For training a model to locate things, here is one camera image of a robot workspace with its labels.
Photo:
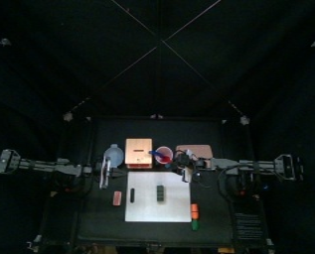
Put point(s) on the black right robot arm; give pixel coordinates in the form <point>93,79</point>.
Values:
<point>253,164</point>

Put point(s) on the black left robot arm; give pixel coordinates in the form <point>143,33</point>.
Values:
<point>45,165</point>

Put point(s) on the pink cutting board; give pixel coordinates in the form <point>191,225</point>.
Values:
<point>199,151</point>

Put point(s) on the dark green sushi roll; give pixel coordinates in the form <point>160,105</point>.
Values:
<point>160,193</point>

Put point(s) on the red plastic cup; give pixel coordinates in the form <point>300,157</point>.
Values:
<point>166,155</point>

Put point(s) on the small black bar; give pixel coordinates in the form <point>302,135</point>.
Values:
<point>132,195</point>

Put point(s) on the wooden box with slot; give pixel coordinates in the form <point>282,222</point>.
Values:
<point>139,153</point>

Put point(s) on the white cutting board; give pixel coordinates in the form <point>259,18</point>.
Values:
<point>147,208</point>

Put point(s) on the red white nigiri sushi toy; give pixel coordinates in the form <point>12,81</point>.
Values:
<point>117,198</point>

